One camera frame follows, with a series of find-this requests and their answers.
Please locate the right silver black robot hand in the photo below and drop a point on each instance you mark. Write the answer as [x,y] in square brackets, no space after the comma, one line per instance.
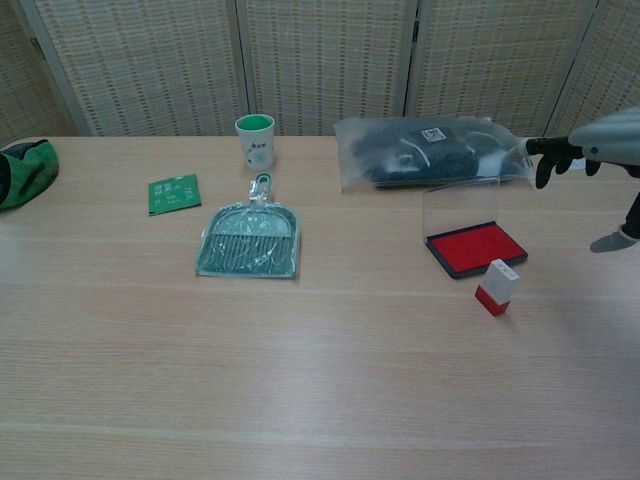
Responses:
[610,140]

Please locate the white and red stamp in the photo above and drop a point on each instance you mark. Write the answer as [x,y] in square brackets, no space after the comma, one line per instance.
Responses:
[495,290]

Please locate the red ink pad clear lid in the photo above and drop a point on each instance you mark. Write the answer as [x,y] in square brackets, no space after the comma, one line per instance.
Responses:
[475,250]

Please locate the clear bag with black items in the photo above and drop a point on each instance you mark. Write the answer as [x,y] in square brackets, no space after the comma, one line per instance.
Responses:
[400,155]

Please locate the white paper cup green inside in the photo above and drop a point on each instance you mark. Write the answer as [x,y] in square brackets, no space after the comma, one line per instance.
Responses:
[255,150]

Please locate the green dustpan brush set packaged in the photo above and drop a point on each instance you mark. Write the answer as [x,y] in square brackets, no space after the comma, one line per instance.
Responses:
[250,250]

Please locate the green circuit board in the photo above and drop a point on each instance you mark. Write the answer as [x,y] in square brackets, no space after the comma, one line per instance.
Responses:
[175,195]

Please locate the woven folding screen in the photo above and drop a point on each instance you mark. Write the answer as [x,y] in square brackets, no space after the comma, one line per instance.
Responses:
[150,65]

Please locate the green and black cloth bag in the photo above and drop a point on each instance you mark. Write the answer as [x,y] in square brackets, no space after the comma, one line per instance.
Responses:
[35,170]

